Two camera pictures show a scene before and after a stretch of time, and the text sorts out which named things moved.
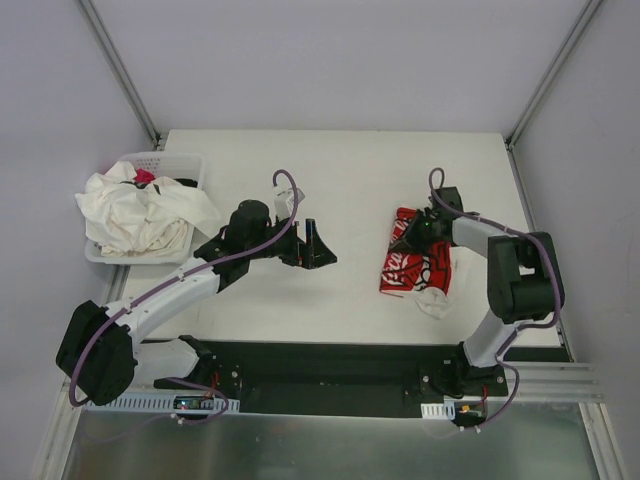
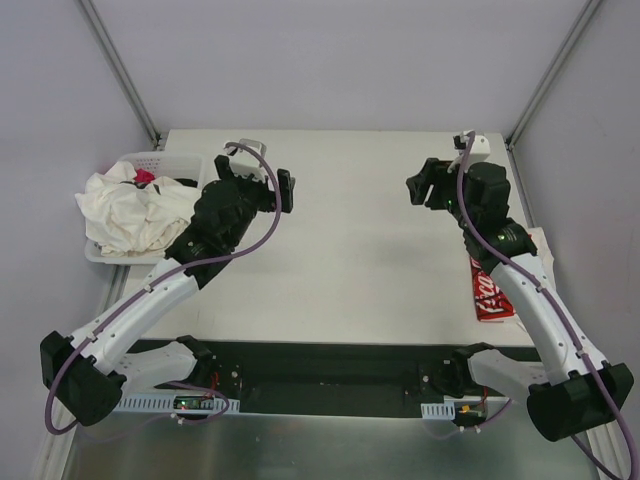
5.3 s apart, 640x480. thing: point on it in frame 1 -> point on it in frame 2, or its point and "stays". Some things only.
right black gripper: [417, 231] -> [435, 185]
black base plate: [350, 378] stays
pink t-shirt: [144, 176] stays
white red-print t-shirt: [424, 276] -> [490, 301]
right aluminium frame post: [551, 74] stays
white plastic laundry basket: [169, 165] stays
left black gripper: [304, 245] -> [255, 183]
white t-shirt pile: [130, 221] stays
